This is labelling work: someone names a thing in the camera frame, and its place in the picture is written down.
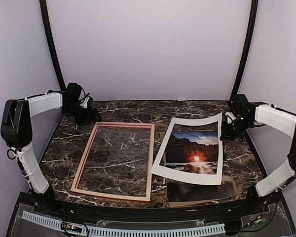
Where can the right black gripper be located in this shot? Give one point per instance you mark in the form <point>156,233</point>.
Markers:
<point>227,135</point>

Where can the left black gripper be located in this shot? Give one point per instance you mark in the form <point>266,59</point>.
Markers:
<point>89,117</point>

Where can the sunset landscape photo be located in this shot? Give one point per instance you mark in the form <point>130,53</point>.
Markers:
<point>195,153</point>

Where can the wooden picture frame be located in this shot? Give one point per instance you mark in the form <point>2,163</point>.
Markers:
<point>116,162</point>

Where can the brown backing board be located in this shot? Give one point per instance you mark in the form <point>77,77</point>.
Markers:
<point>187,203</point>

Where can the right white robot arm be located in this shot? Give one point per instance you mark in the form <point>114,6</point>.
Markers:
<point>274,132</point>

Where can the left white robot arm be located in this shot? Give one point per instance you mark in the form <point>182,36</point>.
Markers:
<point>16,128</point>

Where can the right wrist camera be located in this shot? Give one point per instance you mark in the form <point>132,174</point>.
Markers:
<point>239,101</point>

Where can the black front rail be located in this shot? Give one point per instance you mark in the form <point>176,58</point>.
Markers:
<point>230,212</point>

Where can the white slotted cable duct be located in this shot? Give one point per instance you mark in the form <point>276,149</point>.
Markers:
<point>121,229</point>

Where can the left black corner post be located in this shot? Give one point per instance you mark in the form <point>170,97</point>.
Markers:
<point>51,44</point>

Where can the black corner post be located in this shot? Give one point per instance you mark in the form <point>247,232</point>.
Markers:
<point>246,47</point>
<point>51,44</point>

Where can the right black corner post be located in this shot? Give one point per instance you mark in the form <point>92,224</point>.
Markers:
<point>246,47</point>

